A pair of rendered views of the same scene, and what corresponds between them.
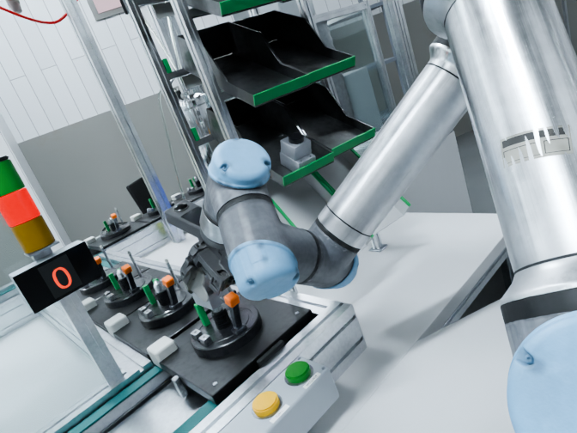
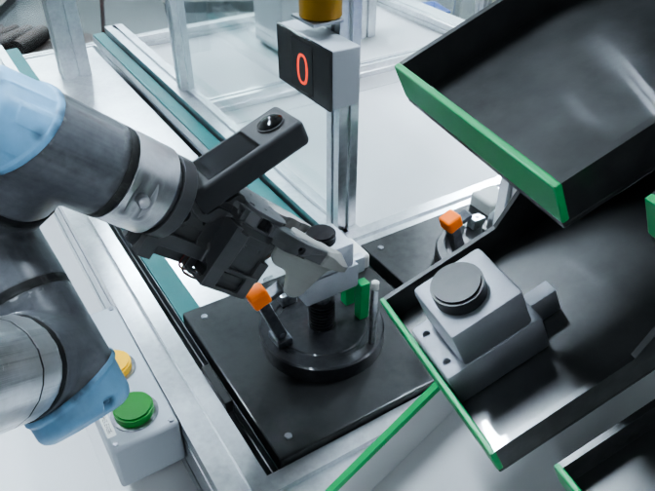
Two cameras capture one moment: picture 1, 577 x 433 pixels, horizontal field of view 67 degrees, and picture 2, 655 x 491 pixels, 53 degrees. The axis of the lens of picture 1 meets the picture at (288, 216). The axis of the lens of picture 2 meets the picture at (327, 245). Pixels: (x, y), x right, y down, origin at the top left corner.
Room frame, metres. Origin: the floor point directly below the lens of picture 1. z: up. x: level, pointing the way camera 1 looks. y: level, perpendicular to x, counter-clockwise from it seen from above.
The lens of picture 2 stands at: (0.80, -0.35, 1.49)
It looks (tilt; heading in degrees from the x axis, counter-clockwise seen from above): 37 degrees down; 95
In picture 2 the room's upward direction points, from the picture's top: straight up
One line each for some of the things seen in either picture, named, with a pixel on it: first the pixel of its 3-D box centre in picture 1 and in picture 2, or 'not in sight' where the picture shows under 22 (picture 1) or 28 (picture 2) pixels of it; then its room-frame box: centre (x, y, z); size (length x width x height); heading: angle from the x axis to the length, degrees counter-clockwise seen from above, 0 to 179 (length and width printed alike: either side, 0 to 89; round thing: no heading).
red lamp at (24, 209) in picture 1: (17, 206); not in sight; (0.73, 0.41, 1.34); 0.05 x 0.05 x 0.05
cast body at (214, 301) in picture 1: (203, 284); (329, 255); (0.76, 0.19, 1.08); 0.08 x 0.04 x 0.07; 37
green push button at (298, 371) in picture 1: (298, 374); (134, 411); (0.57, 0.07, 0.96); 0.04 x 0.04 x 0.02
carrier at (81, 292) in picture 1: (96, 271); not in sight; (1.34, 0.64, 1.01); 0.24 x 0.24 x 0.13; 37
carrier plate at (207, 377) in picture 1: (230, 337); (322, 341); (0.75, 0.19, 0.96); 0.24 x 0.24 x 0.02; 37
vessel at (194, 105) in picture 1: (199, 122); not in sight; (1.75, 0.20, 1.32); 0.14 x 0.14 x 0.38
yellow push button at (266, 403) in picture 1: (266, 405); (112, 368); (0.53, 0.13, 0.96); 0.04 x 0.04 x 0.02
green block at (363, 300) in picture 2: not in sight; (362, 298); (0.79, 0.20, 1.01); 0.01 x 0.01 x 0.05; 37
